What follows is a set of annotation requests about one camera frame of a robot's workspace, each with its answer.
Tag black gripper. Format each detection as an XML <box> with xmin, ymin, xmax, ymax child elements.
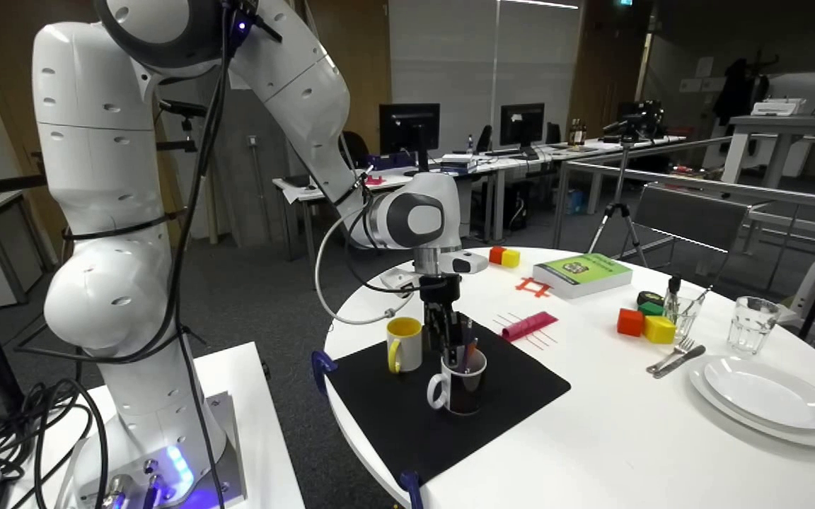
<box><xmin>415</xmin><ymin>272</ymin><xmax>463</xmax><ymax>368</ymax></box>

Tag black pen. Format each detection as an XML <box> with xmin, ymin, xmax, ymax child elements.
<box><xmin>458</xmin><ymin>314</ymin><xmax>476</xmax><ymax>368</ymax></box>

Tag yellow and white mug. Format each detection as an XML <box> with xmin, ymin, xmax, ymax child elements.
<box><xmin>384</xmin><ymin>314</ymin><xmax>425</xmax><ymax>375</ymax></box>

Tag black and white mug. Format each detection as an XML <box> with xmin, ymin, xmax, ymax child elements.
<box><xmin>425</xmin><ymin>347</ymin><xmax>490</xmax><ymax>419</ymax></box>

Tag black rectangular mat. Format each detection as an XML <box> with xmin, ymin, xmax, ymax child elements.
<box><xmin>317</xmin><ymin>310</ymin><xmax>575</xmax><ymax>485</ymax></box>

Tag pink flat ruler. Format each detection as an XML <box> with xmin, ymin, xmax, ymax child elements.
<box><xmin>497</xmin><ymin>307</ymin><xmax>561</xmax><ymax>345</ymax></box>

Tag blue tape strip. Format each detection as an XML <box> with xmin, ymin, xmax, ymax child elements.
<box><xmin>308</xmin><ymin>347</ymin><xmax>337</xmax><ymax>390</ymax></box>
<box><xmin>398</xmin><ymin>471</ymin><xmax>426</xmax><ymax>509</ymax></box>

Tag green book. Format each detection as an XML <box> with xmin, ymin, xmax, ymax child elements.
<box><xmin>530</xmin><ymin>252</ymin><xmax>637</xmax><ymax>303</ymax></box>

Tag red and yellow blocks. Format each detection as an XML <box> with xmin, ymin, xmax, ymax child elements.
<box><xmin>613</xmin><ymin>306</ymin><xmax>647</xmax><ymax>340</ymax></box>

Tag long white office desk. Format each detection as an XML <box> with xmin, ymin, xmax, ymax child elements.
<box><xmin>272</xmin><ymin>132</ymin><xmax>690</xmax><ymax>249</ymax></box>

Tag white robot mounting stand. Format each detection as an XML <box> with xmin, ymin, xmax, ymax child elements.
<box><xmin>0</xmin><ymin>340</ymin><xmax>308</xmax><ymax>509</ymax></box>

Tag black computer monitor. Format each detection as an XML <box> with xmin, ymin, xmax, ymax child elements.
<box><xmin>375</xmin><ymin>102</ymin><xmax>443</xmax><ymax>178</ymax></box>
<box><xmin>497</xmin><ymin>102</ymin><xmax>549</xmax><ymax>160</ymax></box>

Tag large yellow cube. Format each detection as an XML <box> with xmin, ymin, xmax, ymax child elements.
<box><xmin>643</xmin><ymin>314</ymin><xmax>680</xmax><ymax>347</ymax></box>

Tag silver fork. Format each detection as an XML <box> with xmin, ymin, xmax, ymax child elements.
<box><xmin>643</xmin><ymin>345</ymin><xmax>697</xmax><ymax>378</ymax></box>

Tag black marker in glass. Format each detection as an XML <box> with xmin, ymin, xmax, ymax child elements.
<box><xmin>664</xmin><ymin>275</ymin><xmax>682</xmax><ymax>324</ymax></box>

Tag silver knife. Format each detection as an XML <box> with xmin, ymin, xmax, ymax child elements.
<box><xmin>654</xmin><ymin>342</ymin><xmax>709</xmax><ymax>381</ymax></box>

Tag clear glass holding utensils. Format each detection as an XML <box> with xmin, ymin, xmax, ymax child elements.
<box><xmin>671</xmin><ymin>297</ymin><xmax>709</xmax><ymax>347</ymax></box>

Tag grey chair back panel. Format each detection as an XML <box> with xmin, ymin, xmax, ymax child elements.
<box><xmin>630</xmin><ymin>180</ymin><xmax>753</xmax><ymax>260</ymax></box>

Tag empty clear glass tumbler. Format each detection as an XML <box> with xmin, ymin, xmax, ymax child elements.
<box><xmin>726</xmin><ymin>294</ymin><xmax>782</xmax><ymax>359</ymax></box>

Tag small white plate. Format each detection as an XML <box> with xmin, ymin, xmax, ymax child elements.
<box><xmin>698</xmin><ymin>352</ymin><xmax>815</xmax><ymax>434</ymax></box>

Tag large white plate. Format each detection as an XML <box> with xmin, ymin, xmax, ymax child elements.
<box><xmin>684</xmin><ymin>362</ymin><xmax>815</xmax><ymax>451</ymax></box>

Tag white side desk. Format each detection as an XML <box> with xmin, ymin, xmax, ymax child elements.
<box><xmin>718</xmin><ymin>109</ymin><xmax>815</xmax><ymax>187</ymax></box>

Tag red plastic frame piece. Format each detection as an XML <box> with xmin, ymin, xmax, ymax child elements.
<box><xmin>516</xmin><ymin>275</ymin><xmax>554</xmax><ymax>303</ymax></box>

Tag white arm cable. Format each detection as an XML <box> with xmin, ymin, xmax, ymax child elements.
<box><xmin>310</xmin><ymin>211</ymin><xmax>422</xmax><ymax>331</ymax></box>

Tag black camera tripod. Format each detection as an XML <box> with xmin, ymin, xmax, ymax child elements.
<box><xmin>585</xmin><ymin>149</ymin><xmax>651</xmax><ymax>267</ymax></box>

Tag grey metal railing frame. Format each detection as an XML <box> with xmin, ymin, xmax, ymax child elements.
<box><xmin>551</xmin><ymin>132</ymin><xmax>815</xmax><ymax>252</ymax></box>

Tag black cable bundle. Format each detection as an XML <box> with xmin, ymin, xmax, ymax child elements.
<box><xmin>0</xmin><ymin>375</ymin><xmax>114</xmax><ymax>509</ymax></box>

